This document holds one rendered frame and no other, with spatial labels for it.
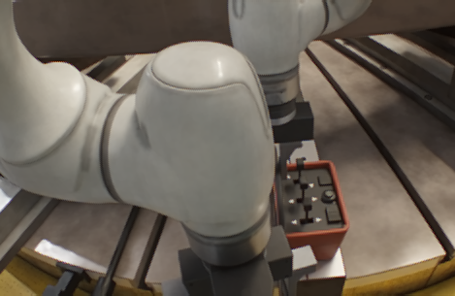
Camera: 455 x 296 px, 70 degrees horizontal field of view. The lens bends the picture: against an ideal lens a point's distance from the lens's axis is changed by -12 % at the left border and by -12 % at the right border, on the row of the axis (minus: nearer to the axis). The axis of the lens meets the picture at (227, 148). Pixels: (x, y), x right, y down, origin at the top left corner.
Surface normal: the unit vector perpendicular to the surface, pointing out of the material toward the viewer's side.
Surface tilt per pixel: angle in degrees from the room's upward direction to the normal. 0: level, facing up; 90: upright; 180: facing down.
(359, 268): 0
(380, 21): 90
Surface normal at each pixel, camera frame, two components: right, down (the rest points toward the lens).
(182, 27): -0.15, 0.66
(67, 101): 0.58, -0.30
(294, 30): 0.69, 0.41
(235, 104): 0.54, 0.22
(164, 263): -0.13, -0.75
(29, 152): -0.01, 0.16
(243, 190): 0.47, 0.55
